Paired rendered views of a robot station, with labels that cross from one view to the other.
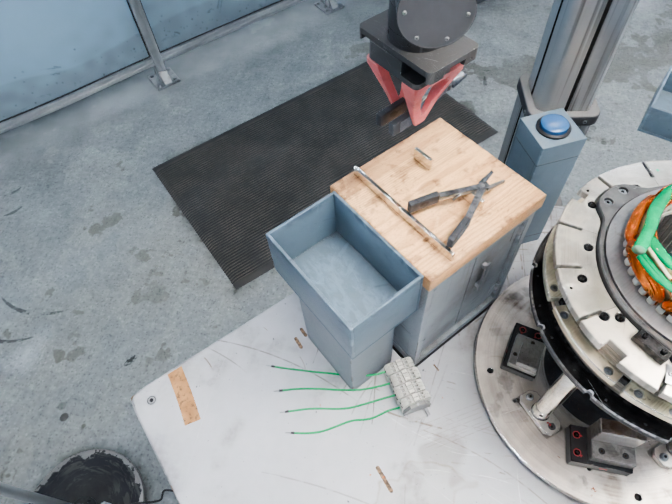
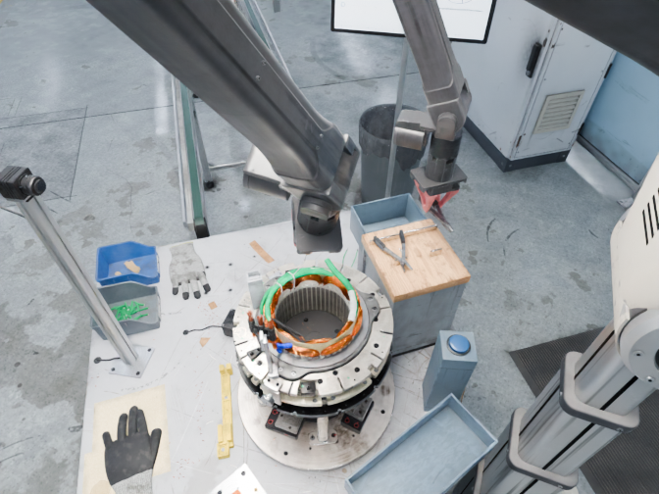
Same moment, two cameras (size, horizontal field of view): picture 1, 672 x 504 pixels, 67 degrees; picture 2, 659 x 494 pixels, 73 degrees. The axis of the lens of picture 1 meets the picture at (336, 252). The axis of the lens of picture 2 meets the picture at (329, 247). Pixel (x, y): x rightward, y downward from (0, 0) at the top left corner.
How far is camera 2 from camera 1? 101 cm
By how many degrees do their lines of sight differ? 60
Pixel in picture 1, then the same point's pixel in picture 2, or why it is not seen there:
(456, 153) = (437, 271)
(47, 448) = not seen: hidden behind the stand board
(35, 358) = (473, 242)
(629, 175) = (384, 321)
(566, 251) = (350, 271)
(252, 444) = (348, 236)
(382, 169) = (435, 239)
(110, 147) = not seen: outside the picture
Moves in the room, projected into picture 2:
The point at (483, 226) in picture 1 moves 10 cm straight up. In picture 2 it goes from (383, 263) to (387, 232)
